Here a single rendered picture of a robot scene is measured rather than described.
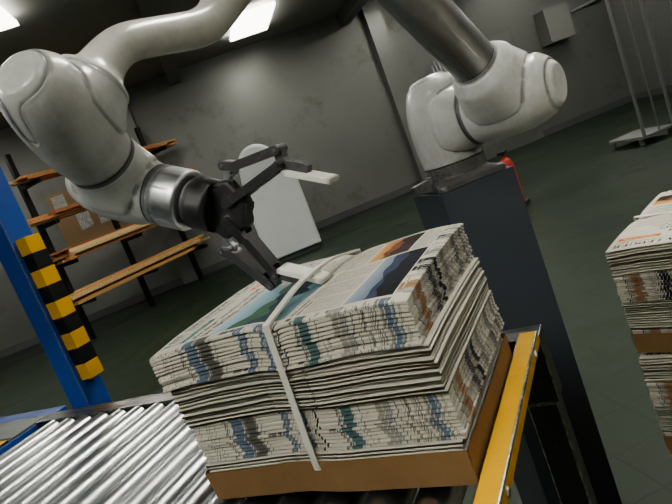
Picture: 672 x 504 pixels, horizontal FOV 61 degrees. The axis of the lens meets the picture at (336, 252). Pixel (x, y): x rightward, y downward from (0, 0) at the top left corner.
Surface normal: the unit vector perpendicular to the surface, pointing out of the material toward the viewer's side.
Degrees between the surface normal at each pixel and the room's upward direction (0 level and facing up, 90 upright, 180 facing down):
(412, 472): 91
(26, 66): 57
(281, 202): 90
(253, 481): 93
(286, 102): 90
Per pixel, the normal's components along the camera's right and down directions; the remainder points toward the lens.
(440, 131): -0.61, 0.40
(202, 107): 0.21, 0.09
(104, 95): 0.93, -0.07
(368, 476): -0.40, 0.32
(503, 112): -0.25, 0.85
